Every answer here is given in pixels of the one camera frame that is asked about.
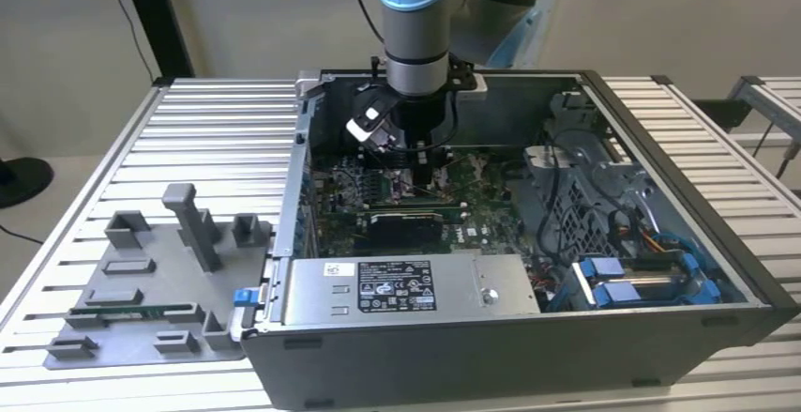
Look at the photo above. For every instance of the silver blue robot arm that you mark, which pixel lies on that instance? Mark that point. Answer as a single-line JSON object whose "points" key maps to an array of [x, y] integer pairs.
{"points": [[416, 32]]}

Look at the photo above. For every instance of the CPU socket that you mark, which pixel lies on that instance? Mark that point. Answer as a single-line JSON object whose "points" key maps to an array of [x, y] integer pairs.
{"points": [[404, 194]]}

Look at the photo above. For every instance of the green RAM stick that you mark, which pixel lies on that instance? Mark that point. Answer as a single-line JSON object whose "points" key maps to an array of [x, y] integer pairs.
{"points": [[135, 312], [413, 205]]}

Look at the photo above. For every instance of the black graphics card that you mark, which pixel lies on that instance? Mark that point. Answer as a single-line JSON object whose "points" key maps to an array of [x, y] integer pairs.
{"points": [[400, 231]]}

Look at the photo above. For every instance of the green motherboard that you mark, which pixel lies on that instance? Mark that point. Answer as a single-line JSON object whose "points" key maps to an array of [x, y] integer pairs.
{"points": [[495, 224]]}

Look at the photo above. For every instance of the grey metal disk bay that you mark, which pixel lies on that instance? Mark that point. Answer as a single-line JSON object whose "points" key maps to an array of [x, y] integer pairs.
{"points": [[581, 215]]}

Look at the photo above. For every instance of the silver power supply unit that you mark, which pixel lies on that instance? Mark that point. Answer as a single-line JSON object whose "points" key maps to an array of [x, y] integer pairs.
{"points": [[314, 290]]}

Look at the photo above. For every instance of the hard disk in blue carrier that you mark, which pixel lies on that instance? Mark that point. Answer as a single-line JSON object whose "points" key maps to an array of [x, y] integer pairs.
{"points": [[604, 266], [616, 292]]}

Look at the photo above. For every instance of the blue case latch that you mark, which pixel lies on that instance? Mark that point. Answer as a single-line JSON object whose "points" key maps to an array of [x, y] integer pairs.
{"points": [[243, 298]]}

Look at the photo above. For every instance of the black PC case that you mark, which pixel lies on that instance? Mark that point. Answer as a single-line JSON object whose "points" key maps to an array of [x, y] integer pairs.
{"points": [[437, 365]]}

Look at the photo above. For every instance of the aluminium slat side table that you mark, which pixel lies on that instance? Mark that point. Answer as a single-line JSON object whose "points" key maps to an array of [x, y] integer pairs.
{"points": [[769, 102]]}

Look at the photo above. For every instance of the grey parts rack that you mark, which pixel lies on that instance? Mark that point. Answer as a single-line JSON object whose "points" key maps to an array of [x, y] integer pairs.
{"points": [[163, 290]]}

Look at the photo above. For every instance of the black monitor stand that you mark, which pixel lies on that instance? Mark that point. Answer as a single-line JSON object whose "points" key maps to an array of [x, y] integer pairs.
{"points": [[26, 182]]}

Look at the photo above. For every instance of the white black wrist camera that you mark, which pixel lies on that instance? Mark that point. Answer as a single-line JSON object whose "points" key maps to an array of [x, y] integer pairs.
{"points": [[369, 116]]}

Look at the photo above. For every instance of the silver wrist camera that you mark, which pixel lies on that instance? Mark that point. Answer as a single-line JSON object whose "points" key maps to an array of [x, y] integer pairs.
{"points": [[465, 79]]}

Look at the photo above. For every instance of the black vertical post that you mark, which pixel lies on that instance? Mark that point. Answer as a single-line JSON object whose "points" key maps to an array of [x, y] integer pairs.
{"points": [[156, 18]]}

